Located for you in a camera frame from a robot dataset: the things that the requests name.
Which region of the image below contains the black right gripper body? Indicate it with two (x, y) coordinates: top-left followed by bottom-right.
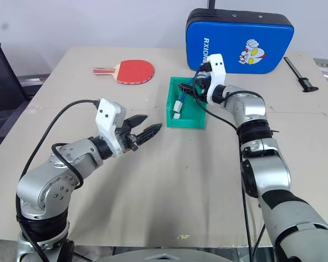
(192, 72), (212, 104)

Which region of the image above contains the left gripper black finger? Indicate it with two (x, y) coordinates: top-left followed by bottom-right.
(136, 123), (163, 146)
(126, 114), (149, 129)

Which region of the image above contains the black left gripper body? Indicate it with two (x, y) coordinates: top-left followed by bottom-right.
(113, 105), (139, 154)

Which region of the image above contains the blue cable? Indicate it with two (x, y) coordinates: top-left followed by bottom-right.
(177, 76), (209, 106)

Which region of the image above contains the green plastic bin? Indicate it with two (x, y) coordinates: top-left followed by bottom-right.
(166, 76), (208, 129)

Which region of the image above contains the red table tennis paddle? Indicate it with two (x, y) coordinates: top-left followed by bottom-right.
(92, 59), (156, 85)

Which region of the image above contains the blue black kick pad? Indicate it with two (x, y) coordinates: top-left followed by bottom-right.
(185, 8), (295, 75)

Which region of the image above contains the black caliper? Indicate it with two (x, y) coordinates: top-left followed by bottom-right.
(283, 56), (320, 93)

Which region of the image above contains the dark grey rounded housing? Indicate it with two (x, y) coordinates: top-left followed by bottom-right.
(98, 247), (274, 262)

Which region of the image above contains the black mesh office chair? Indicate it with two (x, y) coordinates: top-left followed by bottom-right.
(0, 42), (33, 139)

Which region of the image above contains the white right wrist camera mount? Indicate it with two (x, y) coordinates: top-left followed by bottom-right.
(206, 53), (226, 105)

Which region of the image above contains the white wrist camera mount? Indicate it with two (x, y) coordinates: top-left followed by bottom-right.
(206, 53), (226, 105)
(95, 98), (127, 158)

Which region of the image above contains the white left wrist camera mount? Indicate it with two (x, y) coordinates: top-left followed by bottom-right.
(95, 98), (127, 158)

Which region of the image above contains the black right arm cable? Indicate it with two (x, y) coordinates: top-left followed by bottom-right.
(194, 63), (256, 262)

